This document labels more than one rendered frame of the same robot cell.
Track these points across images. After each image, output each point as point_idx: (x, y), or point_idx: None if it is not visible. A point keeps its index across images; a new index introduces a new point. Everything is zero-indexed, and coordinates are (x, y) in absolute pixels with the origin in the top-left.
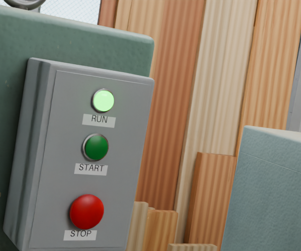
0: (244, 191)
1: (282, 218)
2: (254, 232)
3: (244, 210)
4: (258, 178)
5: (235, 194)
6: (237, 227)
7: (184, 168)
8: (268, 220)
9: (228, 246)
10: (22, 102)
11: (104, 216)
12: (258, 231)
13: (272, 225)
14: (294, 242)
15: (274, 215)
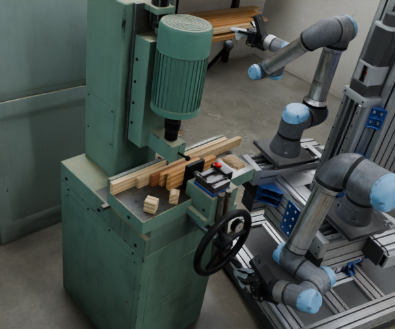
0: None
1: (27, 14)
2: (12, 27)
3: (2, 21)
4: (6, 3)
5: None
6: (0, 31)
7: None
8: (19, 18)
9: None
10: None
11: None
12: (15, 25)
13: (22, 19)
14: (36, 20)
15: (22, 15)
